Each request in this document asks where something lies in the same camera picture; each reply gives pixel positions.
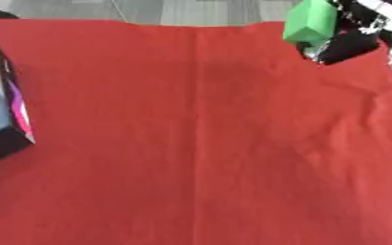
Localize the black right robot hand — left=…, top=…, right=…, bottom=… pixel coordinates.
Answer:
left=296, top=0, right=392, bottom=66

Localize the green rectangular block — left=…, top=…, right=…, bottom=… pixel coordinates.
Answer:
left=281, top=0, right=340, bottom=45

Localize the black box with white inside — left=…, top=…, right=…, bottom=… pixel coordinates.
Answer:
left=0, top=40, right=37, bottom=168

